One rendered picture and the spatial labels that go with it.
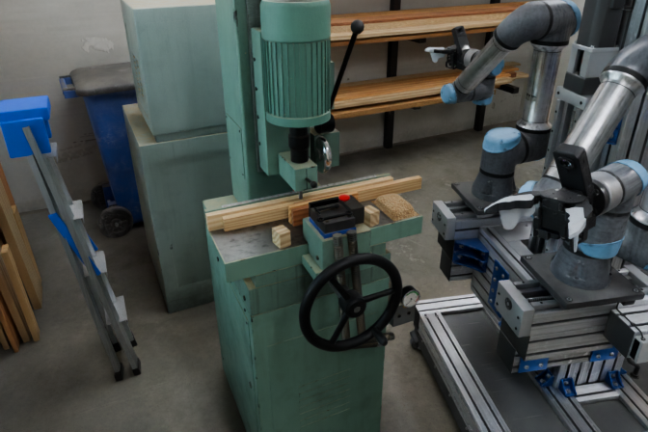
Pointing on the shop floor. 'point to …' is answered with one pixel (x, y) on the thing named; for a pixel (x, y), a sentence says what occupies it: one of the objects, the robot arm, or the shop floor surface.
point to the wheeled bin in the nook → (110, 141)
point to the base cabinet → (298, 364)
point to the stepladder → (68, 223)
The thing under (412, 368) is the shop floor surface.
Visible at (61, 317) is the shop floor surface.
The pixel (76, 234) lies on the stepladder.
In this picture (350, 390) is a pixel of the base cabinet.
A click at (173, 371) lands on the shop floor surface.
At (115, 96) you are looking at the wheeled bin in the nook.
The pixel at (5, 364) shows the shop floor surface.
